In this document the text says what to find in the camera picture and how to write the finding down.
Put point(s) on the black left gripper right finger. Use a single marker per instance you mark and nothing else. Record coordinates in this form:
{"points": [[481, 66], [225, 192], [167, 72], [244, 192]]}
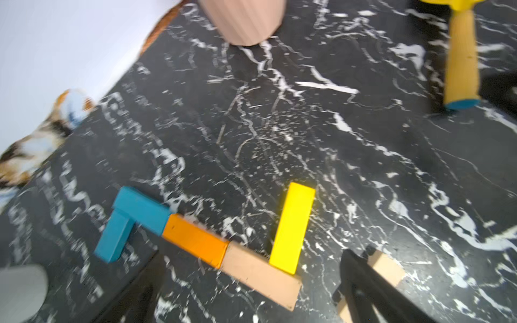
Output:
{"points": [[394, 274]]}

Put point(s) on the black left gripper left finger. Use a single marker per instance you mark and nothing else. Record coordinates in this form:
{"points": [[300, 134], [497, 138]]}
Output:
{"points": [[138, 300]]}

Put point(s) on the natural wood block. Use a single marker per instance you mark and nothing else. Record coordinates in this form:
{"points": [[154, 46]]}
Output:
{"points": [[254, 271], [362, 292]]}

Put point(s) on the teal block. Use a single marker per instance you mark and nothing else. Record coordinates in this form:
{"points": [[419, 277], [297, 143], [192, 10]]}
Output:
{"points": [[114, 236], [142, 209]]}

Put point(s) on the yellow block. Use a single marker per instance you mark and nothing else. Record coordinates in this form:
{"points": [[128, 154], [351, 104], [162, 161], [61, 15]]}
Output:
{"points": [[292, 228]]}

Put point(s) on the orange block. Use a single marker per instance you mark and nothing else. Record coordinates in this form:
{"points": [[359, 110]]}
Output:
{"points": [[200, 243]]}

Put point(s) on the white small plant pot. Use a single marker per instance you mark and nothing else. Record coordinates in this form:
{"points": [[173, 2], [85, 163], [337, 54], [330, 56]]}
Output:
{"points": [[23, 292]]}

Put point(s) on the yellow toy shovel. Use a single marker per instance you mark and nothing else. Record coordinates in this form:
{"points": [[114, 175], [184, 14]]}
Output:
{"points": [[462, 79]]}

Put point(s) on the pink ribbed plant pot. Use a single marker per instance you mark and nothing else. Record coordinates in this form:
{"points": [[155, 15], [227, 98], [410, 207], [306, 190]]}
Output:
{"points": [[245, 22]]}

